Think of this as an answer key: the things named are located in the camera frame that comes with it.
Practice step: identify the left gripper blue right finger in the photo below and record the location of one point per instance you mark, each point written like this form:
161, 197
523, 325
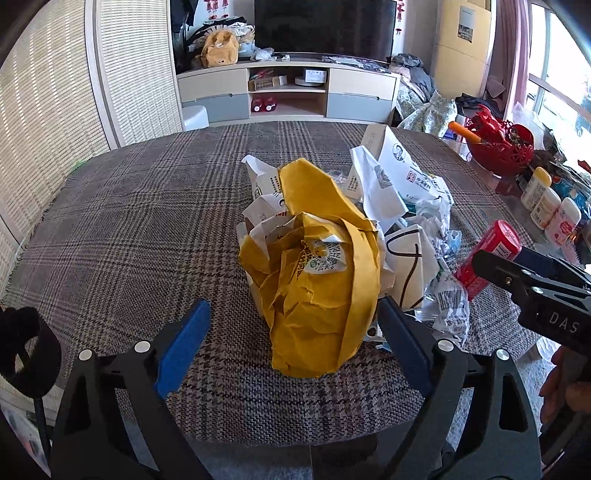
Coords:
476, 421

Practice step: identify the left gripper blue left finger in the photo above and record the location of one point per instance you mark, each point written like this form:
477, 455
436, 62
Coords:
90, 439

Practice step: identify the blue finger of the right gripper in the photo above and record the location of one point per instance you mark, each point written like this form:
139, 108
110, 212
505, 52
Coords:
549, 266

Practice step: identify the yellow paper bag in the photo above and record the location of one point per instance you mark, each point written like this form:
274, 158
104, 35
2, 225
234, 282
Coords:
316, 271

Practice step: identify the white paper cup trash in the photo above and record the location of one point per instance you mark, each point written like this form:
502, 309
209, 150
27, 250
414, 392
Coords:
268, 209

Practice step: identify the person's right hand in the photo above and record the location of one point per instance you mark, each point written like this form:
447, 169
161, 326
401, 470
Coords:
555, 393

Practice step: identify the white cream bottle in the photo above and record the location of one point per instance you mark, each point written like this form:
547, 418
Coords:
545, 209

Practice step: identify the pink label white bottle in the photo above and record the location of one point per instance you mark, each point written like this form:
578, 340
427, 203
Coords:
563, 223

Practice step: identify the yellow capped white bottle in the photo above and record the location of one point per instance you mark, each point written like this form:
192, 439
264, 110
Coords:
540, 181

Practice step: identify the red plastic basket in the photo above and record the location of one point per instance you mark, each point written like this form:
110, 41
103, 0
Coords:
502, 147

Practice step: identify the white black line paper bag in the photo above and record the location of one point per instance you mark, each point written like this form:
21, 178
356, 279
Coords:
411, 260

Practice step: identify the long white medicine box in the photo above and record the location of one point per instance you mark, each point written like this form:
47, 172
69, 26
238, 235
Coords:
385, 175

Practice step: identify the grey plaid tablecloth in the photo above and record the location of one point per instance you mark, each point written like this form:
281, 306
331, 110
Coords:
137, 234

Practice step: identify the beige standing air conditioner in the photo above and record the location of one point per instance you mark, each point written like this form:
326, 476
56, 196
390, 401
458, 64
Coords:
463, 47

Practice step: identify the black flat television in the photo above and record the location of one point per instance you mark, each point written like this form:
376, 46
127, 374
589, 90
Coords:
358, 28

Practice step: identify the white wooden TV cabinet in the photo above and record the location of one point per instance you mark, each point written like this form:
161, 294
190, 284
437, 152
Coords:
296, 90

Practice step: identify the brown plush toy bag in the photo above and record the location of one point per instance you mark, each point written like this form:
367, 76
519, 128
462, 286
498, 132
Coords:
220, 49

